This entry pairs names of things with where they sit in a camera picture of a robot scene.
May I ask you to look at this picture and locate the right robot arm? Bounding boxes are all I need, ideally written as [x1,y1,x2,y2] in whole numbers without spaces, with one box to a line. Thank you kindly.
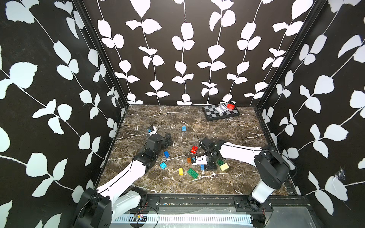
[190,138,290,211]

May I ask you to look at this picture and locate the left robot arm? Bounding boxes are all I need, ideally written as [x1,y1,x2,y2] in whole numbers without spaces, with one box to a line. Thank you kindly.
[71,131,174,228]

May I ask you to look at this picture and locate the red lego brick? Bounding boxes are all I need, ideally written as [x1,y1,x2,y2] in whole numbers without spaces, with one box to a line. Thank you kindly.
[191,146,198,154]

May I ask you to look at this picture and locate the cream lego brick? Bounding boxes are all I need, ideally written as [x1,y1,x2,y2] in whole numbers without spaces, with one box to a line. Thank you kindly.
[220,163,230,172]

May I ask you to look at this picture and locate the cyan lego brick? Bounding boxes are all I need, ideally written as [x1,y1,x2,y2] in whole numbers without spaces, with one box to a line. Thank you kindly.
[159,162,167,170]

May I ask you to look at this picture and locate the long green lego brick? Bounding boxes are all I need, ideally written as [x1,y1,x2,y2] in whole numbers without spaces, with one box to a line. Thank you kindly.
[187,168,199,179]

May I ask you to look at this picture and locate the black white chessboard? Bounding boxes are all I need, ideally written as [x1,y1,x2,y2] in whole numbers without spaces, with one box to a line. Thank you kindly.
[202,103,240,121]

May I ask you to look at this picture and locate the playing card deck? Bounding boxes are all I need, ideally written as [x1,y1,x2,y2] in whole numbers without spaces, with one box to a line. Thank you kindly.
[215,104,229,114]

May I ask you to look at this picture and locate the red block on chessboard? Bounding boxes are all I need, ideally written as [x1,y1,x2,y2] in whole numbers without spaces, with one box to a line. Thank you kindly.
[227,104,235,110]

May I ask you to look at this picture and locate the white perforated strip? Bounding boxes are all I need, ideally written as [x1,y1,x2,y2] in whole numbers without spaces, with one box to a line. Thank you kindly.
[112,214,252,226]

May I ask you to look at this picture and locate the small circuit board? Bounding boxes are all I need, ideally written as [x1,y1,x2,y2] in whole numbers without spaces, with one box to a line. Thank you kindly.
[129,214,148,223]

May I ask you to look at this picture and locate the black mounting rail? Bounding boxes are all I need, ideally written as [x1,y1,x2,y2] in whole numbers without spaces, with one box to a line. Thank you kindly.
[142,194,310,214]

